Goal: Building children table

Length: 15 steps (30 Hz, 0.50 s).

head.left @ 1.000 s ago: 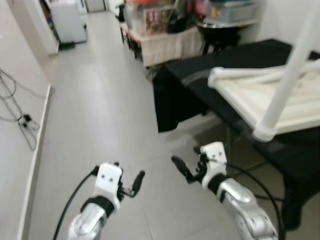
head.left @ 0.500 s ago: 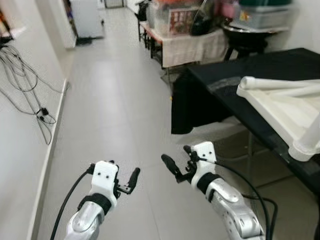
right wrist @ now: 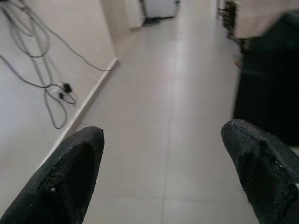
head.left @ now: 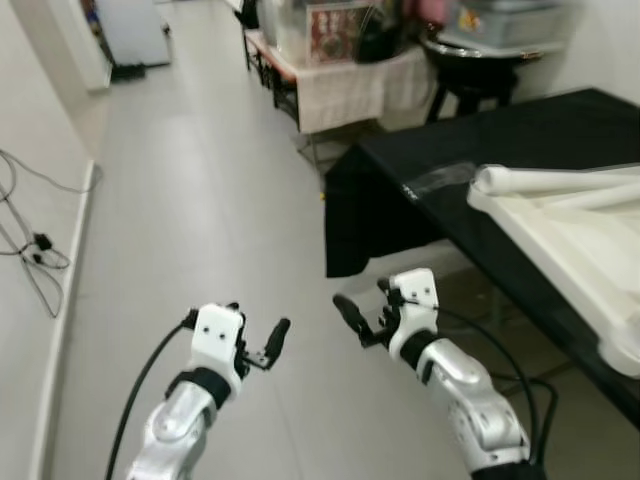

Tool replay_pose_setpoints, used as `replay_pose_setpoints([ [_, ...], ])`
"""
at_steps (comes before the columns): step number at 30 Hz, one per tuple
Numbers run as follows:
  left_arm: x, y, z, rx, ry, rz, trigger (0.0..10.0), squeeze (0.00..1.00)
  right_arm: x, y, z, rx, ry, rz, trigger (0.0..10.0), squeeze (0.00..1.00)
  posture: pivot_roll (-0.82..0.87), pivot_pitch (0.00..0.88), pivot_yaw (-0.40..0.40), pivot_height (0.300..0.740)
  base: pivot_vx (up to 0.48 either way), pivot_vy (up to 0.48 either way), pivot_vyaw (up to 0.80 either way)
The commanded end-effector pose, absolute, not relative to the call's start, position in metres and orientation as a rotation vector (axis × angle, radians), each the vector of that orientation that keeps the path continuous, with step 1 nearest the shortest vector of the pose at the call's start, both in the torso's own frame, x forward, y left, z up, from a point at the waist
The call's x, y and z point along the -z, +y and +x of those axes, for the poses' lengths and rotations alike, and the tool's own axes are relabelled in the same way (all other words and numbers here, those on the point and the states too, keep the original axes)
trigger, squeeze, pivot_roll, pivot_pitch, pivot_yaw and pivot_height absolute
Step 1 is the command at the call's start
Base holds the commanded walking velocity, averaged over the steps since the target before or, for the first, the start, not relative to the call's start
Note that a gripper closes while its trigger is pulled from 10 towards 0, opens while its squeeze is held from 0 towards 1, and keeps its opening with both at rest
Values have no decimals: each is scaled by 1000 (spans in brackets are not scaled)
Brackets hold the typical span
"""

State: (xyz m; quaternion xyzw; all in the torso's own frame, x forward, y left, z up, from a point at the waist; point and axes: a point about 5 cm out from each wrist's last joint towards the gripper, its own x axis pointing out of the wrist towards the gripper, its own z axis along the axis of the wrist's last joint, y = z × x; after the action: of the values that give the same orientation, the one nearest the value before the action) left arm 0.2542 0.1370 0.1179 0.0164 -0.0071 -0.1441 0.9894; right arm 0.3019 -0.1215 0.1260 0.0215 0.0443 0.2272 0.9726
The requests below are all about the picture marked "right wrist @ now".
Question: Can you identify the long black wall cable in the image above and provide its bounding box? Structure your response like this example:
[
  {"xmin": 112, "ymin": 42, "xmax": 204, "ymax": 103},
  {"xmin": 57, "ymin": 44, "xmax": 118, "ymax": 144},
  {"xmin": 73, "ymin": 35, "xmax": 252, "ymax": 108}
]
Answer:
[{"xmin": 21, "ymin": 4, "xmax": 114, "ymax": 72}]

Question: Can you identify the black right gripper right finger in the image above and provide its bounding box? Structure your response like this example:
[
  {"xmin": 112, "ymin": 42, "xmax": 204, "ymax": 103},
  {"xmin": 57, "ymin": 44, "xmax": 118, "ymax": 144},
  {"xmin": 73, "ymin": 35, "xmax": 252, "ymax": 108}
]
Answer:
[{"xmin": 221, "ymin": 119, "xmax": 299, "ymax": 224}]

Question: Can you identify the beige cloth covered stand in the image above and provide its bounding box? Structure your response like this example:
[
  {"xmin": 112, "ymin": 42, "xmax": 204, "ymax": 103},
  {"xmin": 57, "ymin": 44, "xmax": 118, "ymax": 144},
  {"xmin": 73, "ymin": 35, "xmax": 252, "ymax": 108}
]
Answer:
[{"xmin": 233, "ymin": 0, "xmax": 299, "ymax": 39}]

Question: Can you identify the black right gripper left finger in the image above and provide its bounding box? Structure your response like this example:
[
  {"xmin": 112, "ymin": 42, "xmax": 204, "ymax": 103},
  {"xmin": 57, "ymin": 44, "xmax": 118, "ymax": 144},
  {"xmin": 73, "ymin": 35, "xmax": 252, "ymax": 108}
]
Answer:
[{"xmin": 0, "ymin": 126, "xmax": 105, "ymax": 224}]

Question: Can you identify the white floor appliance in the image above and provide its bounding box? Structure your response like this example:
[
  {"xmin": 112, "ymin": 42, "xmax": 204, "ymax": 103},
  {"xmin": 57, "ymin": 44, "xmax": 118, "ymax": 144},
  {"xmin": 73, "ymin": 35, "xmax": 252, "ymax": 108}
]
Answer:
[{"xmin": 141, "ymin": 0, "xmax": 179, "ymax": 19}]

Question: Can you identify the black cable with plug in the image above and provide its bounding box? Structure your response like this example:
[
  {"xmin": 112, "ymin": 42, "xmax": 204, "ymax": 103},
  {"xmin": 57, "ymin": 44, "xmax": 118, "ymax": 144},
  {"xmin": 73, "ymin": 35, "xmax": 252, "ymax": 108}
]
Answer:
[{"xmin": 0, "ymin": 0, "xmax": 78, "ymax": 130}]

